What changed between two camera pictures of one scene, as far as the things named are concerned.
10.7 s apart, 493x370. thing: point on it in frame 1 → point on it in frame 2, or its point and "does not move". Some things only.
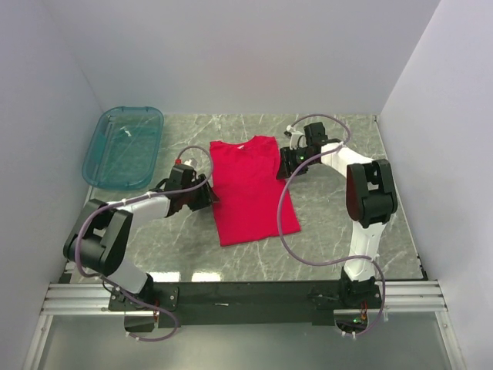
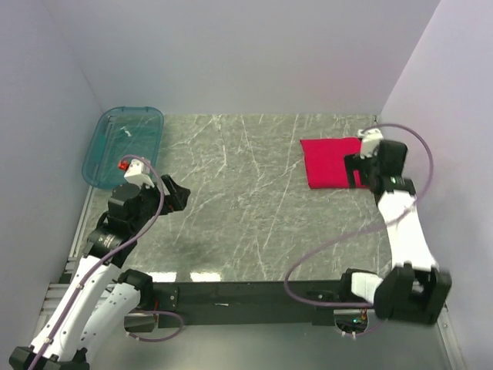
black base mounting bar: x=186 y=304 does not move
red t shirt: x=248 y=193 → x=325 y=162
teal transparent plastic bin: x=123 y=149 does not move
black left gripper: x=207 y=197 → x=178 y=195
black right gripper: x=286 y=156 → x=354 y=163
